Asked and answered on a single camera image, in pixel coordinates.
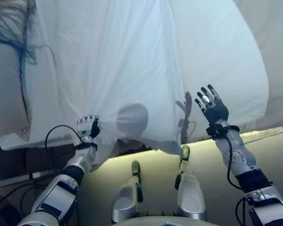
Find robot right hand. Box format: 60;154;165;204
194;83;230;125

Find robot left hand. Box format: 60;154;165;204
76;114;101;144

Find white duvet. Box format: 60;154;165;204
34;0;269;163

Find white bed sheet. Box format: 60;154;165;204
0;14;70;152

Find silver robot left leg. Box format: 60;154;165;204
111;160;145;225

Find silver robot leg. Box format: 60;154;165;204
174;145;208;222
111;160;145;225

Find silver robot right leg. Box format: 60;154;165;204
174;145;208;222

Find large beige pillow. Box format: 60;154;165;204
0;42;32;142

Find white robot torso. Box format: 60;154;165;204
112;213;218;226

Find grey fringed knitted cushion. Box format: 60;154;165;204
0;0;58;67

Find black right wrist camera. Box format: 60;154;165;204
205;123;224;140

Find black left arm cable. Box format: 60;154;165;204
44;124;81;163

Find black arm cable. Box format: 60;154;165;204
225;138;251;226
44;124;81;163

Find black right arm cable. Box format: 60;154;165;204
225;138;251;226

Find brown bed frame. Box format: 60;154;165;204
0;134;152;182

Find tangled floor cables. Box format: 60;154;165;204
0;183;41;226

